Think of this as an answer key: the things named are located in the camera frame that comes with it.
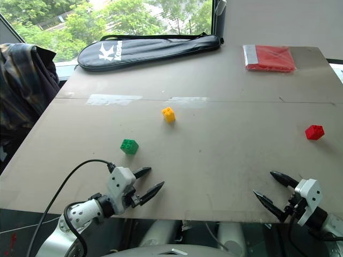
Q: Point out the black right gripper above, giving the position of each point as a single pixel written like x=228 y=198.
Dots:
x=293 y=207

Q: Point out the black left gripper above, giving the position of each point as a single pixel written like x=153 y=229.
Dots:
x=133 y=200

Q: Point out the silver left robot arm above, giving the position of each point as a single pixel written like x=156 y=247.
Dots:
x=83 y=210

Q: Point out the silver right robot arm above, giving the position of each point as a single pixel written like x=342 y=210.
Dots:
x=335 y=222

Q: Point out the green toy brick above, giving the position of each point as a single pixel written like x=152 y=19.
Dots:
x=129 y=146

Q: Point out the silver rounded robot leg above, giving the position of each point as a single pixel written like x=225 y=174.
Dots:
x=158 y=234
x=231 y=237

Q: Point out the yellow toy brick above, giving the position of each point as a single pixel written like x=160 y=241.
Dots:
x=169 y=115

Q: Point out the red toy brick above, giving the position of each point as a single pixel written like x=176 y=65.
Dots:
x=314 y=132

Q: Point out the grey robot torso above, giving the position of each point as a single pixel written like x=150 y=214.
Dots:
x=171 y=251

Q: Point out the wide clear tape patch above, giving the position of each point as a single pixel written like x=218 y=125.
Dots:
x=112 y=99

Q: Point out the short clear tape patch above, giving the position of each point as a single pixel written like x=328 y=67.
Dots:
x=187 y=101

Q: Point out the black racket bag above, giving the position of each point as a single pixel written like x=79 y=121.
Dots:
x=139 y=51

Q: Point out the red packet in clear plastic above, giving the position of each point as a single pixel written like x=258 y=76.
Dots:
x=270 y=59

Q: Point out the dark plaid jacket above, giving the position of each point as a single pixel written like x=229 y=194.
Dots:
x=24 y=80

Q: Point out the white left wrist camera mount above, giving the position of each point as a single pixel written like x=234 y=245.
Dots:
x=120 y=182

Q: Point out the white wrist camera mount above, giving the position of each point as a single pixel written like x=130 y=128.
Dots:
x=312 y=192
x=120 y=182

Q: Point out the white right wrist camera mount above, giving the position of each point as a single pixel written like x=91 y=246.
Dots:
x=312 y=192

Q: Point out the black window frame post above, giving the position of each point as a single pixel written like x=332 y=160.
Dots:
x=220 y=26

